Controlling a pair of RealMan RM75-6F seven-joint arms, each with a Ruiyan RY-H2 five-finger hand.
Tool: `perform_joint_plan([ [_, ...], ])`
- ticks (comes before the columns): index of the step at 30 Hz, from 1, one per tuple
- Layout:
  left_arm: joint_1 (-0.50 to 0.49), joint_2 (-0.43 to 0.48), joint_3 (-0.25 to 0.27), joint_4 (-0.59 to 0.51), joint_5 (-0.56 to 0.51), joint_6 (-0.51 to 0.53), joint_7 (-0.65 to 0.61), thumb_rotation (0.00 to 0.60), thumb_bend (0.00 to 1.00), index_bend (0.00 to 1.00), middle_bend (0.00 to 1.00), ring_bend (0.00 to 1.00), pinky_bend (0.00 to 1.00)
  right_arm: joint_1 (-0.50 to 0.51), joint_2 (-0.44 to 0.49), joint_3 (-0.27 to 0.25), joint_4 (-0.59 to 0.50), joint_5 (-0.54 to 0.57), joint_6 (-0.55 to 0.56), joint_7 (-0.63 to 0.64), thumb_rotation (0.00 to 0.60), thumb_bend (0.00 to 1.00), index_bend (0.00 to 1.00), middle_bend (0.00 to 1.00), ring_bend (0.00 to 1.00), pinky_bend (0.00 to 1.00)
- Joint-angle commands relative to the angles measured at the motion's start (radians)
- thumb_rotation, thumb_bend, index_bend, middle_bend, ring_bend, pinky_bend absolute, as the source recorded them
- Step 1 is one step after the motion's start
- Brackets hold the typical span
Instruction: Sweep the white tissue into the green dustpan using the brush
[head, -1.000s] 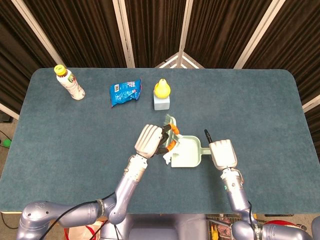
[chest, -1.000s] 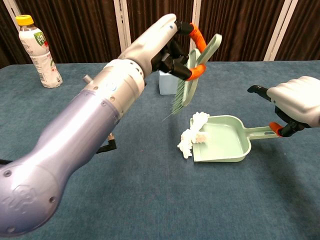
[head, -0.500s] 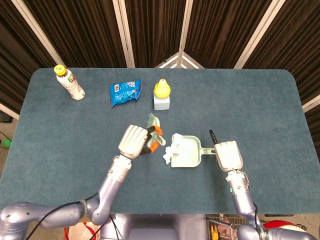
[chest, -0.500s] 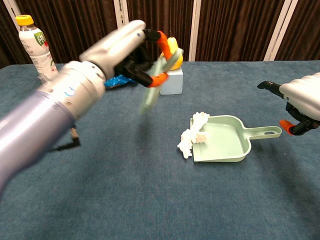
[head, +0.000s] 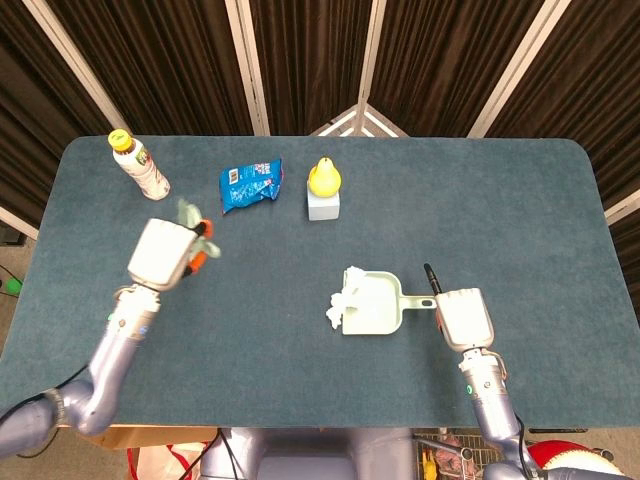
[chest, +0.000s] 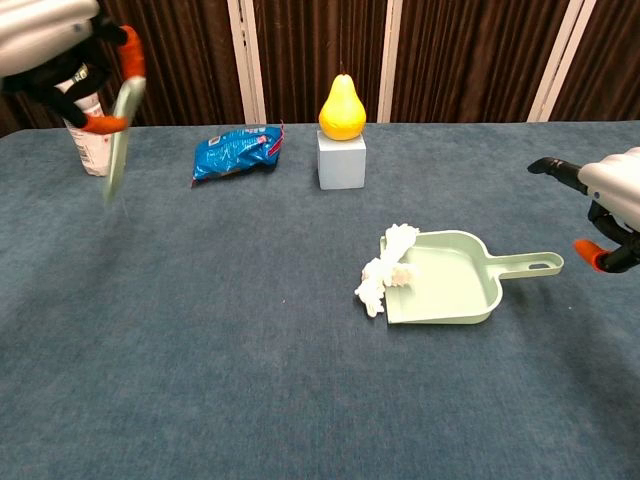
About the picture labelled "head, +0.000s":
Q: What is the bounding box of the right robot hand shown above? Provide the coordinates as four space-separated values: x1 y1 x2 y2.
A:
423 263 496 354

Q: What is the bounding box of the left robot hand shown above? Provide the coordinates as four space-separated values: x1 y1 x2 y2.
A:
126 218 215 292

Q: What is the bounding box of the pale green plastic dustpan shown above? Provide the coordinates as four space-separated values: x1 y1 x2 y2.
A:
341 269 438 337

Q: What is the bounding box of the white paper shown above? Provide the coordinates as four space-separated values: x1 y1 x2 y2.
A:
324 264 371 331

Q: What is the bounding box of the white bottle with yellow cap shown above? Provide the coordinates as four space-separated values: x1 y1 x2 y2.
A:
108 128 172 202

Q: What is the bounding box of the blue felt table cover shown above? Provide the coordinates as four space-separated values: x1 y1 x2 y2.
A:
0 135 640 430

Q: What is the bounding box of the blue snack bag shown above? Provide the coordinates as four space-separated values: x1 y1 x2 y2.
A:
218 158 284 216

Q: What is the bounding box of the red and white round object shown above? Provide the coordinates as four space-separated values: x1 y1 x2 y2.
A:
527 439 629 480

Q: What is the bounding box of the light grey cube block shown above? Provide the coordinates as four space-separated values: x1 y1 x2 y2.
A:
306 179 341 223

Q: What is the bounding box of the yellow pear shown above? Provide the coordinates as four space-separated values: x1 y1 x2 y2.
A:
307 155 343 198

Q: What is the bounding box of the brown pleated screen panel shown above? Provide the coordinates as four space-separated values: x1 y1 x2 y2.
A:
248 0 374 136
0 0 116 229
369 0 546 139
47 0 256 137
487 0 640 281

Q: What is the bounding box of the red and white bag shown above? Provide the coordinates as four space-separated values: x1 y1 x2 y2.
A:
127 441 209 480

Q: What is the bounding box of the metal wire basket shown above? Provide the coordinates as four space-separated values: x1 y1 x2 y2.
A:
412 432 484 480

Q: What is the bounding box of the white screen frame bar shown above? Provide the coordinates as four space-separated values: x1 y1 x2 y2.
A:
603 189 640 226
0 205 40 241

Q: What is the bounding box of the white screen frame post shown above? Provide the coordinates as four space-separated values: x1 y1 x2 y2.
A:
467 0 557 139
224 0 272 137
355 0 387 137
22 0 132 135

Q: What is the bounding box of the white screen foot frame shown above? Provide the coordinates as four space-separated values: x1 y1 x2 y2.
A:
309 102 409 139

